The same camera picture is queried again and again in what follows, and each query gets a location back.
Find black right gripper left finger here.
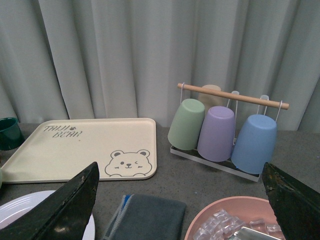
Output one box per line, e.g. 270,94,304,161
0,161,100,240

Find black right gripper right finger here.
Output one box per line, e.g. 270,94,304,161
261,162,320,240

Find white round plate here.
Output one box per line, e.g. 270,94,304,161
0,190,96,240

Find pink bowl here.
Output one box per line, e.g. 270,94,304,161
184,196,278,240

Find silver foil packet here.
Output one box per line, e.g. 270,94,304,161
228,226,281,240

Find beige bear serving tray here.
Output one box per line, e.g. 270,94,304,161
1,118,157,184

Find blue cup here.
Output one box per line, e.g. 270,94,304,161
231,114,277,175

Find grey blue folded cloth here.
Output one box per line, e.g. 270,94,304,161
102,194,187,240

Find clear ice cubes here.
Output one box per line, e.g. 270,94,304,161
192,208,285,240

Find white cup drying rack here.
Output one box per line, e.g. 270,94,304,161
169,82,290,183

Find dark green mug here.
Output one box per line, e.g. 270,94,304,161
0,117,25,151

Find purple cup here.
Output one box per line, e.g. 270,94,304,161
197,106,235,162

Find light green cup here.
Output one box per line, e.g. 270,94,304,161
167,98,205,150

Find beige cup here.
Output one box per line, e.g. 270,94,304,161
197,84,224,110

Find grey curtain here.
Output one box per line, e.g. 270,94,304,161
0,0,320,133

